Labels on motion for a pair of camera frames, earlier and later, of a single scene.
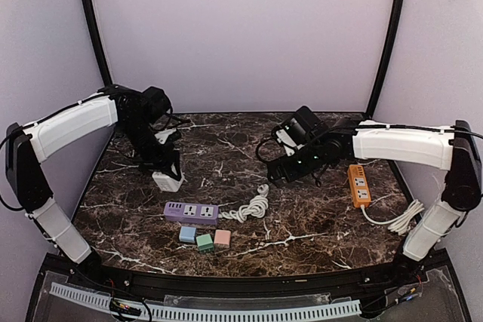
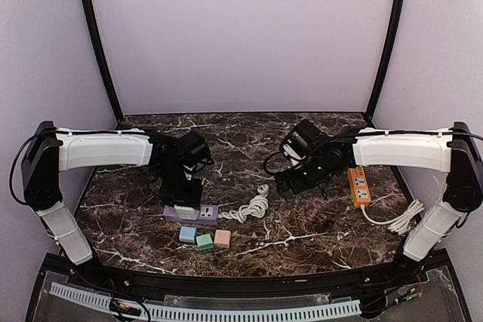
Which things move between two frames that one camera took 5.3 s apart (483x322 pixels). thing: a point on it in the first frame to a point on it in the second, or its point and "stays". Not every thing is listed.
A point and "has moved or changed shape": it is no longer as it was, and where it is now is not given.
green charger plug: (204, 243) stays
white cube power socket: (166, 183) has moved or changed shape
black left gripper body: (148, 154) to (175, 188)
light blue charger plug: (187, 234) stays
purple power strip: (191, 213) stays
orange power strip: (359, 189) stays
